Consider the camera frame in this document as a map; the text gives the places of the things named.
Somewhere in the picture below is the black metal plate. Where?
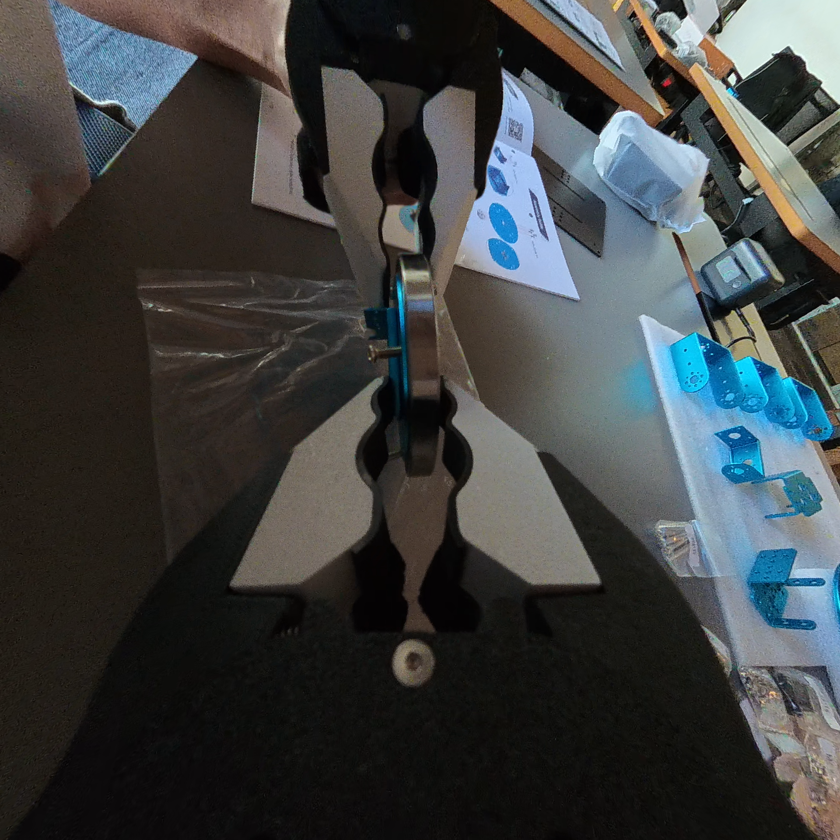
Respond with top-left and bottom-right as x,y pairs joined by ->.
532,146 -> 608,258

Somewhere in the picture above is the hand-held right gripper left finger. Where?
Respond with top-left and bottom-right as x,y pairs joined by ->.
228,379 -> 421,634

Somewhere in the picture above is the grey desk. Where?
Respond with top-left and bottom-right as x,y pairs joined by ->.
0,39 -> 840,840

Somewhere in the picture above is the person's left forearm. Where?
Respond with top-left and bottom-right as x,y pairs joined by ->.
66,0 -> 290,93

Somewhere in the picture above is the white foam sheet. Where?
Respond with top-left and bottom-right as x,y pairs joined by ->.
640,315 -> 840,664

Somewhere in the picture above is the white instruction booklet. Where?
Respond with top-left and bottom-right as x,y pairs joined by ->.
251,69 -> 580,301

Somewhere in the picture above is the translucent plastic parts bag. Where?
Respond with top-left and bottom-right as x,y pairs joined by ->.
594,110 -> 711,232

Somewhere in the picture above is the dark blue multi-hole bracket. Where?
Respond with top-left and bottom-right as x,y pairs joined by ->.
755,469 -> 826,521

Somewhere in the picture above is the wooden edged background desk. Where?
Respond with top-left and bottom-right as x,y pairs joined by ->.
492,0 -> 670,126
688,62 -> 840,275

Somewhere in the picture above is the clear flat plastic bag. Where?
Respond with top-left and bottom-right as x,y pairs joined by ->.
134,268 -> 490,546

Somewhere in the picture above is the pile of small hardware bags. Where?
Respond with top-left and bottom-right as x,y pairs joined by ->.
735,666 -> 840,840

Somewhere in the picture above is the white paper sheet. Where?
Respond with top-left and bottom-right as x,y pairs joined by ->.
541,0 -> 626,68

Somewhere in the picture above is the wide blue U bracket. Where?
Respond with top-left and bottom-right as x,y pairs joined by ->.
748,548 -> 826,632

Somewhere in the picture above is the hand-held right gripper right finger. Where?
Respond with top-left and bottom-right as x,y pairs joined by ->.
420,386 -> 603,634

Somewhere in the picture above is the silver round bearing ring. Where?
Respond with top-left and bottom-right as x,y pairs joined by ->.
397,255 -> 442,476

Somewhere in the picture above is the clear bag of long screws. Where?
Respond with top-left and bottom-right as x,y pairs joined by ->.
653,518 -> 723,578

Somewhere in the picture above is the grey screen device on stand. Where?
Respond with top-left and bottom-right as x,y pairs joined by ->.
699,238 -> 785,309

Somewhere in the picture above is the small blue U bracket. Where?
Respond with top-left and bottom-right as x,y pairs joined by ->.
715,425 -> 765,485

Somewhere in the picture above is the grey woven fabric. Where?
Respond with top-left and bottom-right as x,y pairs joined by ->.
49,0 -> 198,178

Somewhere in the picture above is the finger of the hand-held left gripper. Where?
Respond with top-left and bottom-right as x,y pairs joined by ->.
410,85 -> 478,293
320,66 -> 396,301

